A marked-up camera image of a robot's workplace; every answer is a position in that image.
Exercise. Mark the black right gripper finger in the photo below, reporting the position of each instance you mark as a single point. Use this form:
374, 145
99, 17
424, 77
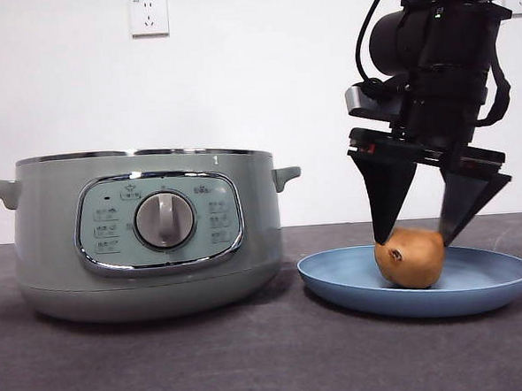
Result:
465, 205
387, 192

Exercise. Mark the brown potato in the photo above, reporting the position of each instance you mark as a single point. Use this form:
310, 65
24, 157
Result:
413, 261

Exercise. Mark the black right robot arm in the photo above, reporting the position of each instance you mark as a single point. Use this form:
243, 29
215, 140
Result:
450, 33

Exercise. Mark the blue round plate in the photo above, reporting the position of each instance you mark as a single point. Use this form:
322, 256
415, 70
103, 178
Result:
479, 279

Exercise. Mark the pale green electric steamer pot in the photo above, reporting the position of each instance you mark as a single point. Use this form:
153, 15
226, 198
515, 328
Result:
51, 244

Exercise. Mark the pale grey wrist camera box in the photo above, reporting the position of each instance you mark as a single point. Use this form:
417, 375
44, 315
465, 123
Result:
372, 102

